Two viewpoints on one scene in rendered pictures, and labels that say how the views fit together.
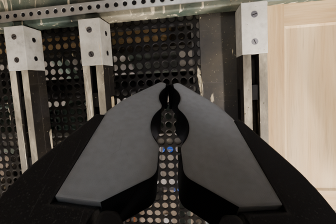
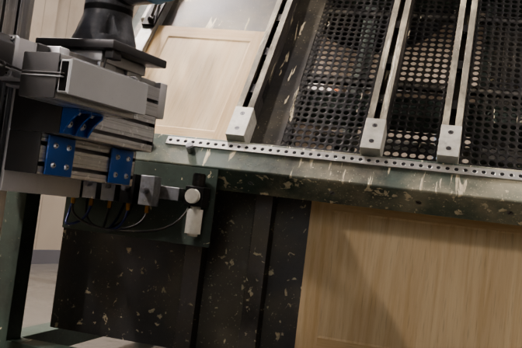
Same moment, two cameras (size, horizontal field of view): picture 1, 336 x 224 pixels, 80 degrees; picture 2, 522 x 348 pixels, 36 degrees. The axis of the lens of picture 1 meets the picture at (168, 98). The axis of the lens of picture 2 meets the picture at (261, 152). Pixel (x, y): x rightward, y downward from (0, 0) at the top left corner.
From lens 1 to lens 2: 2.23 m
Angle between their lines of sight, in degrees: 42
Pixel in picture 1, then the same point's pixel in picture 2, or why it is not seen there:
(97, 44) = (367, 130)
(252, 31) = (241, 118)
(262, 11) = (231, 128)
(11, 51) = (454, 138)
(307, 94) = (214, 92)
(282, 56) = (223, 114)
